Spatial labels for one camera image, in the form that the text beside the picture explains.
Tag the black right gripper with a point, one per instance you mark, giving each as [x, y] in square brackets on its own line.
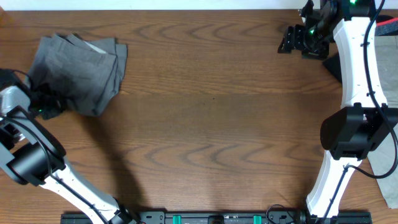
[293, 39]

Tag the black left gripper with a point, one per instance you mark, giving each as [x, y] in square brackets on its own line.
[56, 108]

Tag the grey shorts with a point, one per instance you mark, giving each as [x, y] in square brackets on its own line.
[86, 75]

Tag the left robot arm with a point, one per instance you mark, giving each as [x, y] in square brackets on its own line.
[31, 155]

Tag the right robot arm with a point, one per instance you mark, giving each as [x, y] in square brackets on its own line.
[364, 119]

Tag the black garment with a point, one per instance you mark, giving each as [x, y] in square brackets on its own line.
[332, 64]

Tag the dark grey red-trimmed garment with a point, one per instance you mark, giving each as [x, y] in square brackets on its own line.
[386, 26]

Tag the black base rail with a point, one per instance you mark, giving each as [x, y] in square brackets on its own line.
[230, 218]

